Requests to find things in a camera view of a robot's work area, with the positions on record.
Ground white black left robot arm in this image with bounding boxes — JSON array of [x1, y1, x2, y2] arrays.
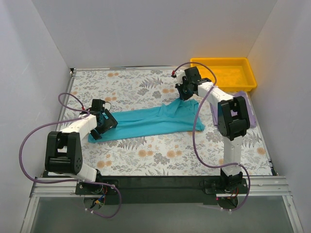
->
[[45, 99, 118, 194]]

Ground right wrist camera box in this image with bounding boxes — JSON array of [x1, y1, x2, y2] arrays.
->
[[171, 70, 185, 85]]

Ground aluminium table frame rail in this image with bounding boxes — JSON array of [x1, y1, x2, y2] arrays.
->
[[21, 67, 303, 233]]

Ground yellow plastic tray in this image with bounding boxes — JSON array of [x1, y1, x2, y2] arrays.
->
[[190, 57, 257, 92]]

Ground teal t shirt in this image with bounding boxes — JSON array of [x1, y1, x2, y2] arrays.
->
[[88, 99, 205, 143]]

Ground floral patterned table mat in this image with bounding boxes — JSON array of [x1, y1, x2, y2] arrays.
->
[[48, 68, 273, 177]]

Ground folded purple t shirt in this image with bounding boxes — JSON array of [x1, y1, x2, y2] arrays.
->
[[210, 91, 257, 128]]

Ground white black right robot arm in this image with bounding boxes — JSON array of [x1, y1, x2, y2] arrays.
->
[[172, 67, 250, 193]]

